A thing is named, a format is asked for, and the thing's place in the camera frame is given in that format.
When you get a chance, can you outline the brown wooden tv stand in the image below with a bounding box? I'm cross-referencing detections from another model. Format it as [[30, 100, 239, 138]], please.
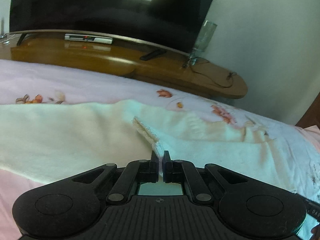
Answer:
[[1, 31, 248, 99]]

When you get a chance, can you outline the silver set-top box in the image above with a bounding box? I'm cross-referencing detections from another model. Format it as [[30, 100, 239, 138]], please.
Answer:
[[65, 34, 113, 44]]

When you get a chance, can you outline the person's right hand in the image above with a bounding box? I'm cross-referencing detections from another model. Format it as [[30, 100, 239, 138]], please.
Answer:
[[310, 224, 320, 240]]

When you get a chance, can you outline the clear glass vase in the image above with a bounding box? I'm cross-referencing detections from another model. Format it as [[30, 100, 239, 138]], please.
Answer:
[[189, 20, 217, 66]]

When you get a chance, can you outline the pink floral bed sheet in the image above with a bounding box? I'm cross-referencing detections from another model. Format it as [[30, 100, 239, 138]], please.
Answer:
[[1, 60, 319, 239]]

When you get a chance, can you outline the thin black cable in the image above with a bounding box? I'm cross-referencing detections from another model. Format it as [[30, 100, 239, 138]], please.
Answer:
[[182, 56, 237, 88]]

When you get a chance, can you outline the black remote control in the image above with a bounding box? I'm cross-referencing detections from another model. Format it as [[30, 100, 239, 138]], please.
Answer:
[[139, 49, 167, 61]]

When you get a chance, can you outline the cream white knit garment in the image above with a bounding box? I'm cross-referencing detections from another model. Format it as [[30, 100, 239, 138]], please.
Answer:
[[1, 100, 296, 191]]

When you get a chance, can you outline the black flat screen television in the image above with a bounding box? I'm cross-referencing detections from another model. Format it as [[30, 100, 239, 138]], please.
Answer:
[[9, 0, 213, 53]]

